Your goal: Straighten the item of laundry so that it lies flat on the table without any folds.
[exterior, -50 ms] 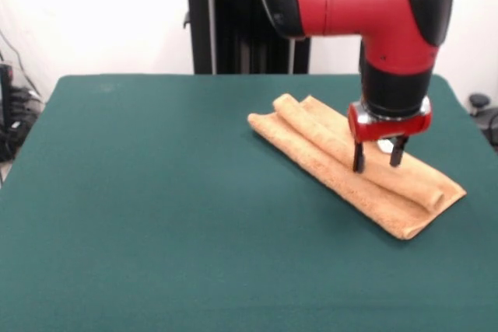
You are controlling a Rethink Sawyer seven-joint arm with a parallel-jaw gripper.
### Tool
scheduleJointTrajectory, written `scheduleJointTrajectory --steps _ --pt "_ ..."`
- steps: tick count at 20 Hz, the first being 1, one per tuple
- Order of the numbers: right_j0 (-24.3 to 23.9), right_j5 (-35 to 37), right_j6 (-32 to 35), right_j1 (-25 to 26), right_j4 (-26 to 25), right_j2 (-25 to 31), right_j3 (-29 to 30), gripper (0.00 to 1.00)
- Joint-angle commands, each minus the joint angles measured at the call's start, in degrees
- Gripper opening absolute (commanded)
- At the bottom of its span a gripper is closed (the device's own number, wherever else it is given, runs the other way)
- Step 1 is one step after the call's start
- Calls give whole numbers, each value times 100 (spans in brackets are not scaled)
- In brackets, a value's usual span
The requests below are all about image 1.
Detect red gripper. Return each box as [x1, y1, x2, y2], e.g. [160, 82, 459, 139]
[347, 98, 433, 173]

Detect orange terry towel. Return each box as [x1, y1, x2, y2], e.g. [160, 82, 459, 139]
[247, 93, 467, 240]

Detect black office chair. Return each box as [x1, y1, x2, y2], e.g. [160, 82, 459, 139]
[468, 93, 498, 142]

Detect dark green table cloth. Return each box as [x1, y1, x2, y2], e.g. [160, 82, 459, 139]
[0, 73, 498, 332]

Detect black electronics box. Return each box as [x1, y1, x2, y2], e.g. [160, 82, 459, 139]
[0, 61, 14, 119]

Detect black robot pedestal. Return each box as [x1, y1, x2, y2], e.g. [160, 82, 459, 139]
[170, 0, 312, 75]

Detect black cable bundle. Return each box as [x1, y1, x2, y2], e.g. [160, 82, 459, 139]
[0, 32, 47, 163]

